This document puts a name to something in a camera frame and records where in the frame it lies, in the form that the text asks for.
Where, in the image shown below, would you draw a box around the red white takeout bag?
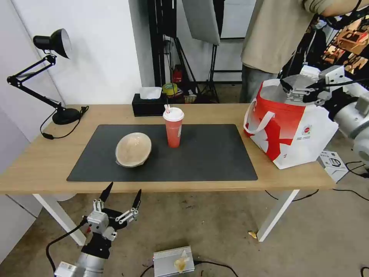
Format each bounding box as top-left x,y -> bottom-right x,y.
243,75 -> 338,170

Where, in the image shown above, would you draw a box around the black metal shelf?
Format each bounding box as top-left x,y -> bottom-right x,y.
322,0 -> 369,87

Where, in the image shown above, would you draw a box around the black desk mat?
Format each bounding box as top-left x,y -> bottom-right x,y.
66,124 -> 258,182

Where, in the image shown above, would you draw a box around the silver metal power box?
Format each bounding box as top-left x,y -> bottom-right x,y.
153,245 -> 193,277

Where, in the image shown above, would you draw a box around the red cup with white lid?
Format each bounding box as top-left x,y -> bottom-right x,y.
162,107 -> 185,149

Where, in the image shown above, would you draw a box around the black desk lamp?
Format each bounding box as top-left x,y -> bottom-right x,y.
7,28 -> 81,125

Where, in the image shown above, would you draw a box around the black tissue box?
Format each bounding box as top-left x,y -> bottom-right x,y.
132,86 -> 168,117

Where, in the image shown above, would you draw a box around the black tripod stand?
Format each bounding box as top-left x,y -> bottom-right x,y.
199,43 -> 221,104

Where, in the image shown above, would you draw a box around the red fire extinguisher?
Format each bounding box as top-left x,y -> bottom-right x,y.
172,64 -> 184,85

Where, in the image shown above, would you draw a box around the yellow green tape roll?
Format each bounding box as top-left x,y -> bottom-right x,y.
162,83 -> 179,96

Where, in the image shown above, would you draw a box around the beige paper bowl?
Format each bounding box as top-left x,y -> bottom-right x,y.
115,132 -> 153,169

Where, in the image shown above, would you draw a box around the person with lanyard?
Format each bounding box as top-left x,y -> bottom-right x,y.
288,17 -> 328,73

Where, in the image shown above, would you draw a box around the black lamp cable with switch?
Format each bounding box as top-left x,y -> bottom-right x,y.
40,106 -> 89,140

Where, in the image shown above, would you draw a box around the crumpled yellowish paper scrap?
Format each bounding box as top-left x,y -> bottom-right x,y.
173,250 -> 191,274

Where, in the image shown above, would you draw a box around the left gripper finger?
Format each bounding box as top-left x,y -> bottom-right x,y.
92,182 -> 114,213
115,189 -> 142,225

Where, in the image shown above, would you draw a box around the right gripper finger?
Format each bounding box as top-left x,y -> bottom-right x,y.
305,79 -> 357,90
279,77 -> 318,102

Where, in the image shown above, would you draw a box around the black floor cable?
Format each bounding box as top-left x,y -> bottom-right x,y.
140,259 -> 240,277
331,160 -> 369,200

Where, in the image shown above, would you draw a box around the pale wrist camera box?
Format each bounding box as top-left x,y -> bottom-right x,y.
318,65 -> 347,85
87,211 -> 110,233

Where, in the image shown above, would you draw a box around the small white printed box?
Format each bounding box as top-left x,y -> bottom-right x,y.
318,150 -> 350,183

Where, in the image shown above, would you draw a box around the wooden table with white legs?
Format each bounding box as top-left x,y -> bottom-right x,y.
0,103 -> 337,246

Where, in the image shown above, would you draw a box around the white softbox light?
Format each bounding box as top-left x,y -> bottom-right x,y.
181,0 -> 222,46

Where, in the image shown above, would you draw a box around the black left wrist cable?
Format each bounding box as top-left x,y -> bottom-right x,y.
47,215 -> 88,273

